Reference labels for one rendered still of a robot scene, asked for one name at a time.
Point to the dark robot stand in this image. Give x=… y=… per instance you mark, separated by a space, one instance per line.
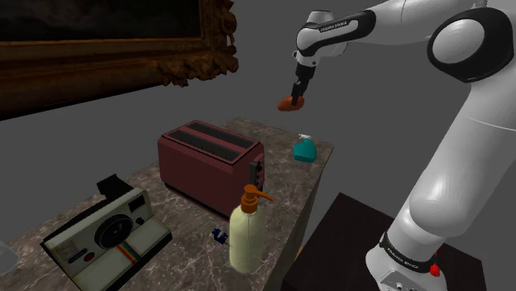
x=334 y=250

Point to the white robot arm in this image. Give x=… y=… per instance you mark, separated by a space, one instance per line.
x=463 y=161

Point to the ornate wooden framed picture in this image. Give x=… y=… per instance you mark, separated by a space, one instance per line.
x=100 y=60

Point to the cream soap dispenser orange pump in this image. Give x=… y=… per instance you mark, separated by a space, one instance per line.
x=246 y=241

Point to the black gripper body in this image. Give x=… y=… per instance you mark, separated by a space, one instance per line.
x=304 y=75

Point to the orange-brown potato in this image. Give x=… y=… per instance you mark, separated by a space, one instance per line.
x=288 y=104

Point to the small blue black object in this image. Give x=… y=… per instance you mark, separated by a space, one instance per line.
x=219 y=235

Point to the white instant camera rainbow stripe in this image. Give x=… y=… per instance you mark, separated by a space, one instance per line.
x=109 y=241

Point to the dark red toaster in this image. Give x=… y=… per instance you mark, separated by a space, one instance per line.
x=201 y=169

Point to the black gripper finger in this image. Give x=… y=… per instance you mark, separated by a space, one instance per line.
x=297 y=93

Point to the teal spray bottle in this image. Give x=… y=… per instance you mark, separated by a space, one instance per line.
x=305 y=151

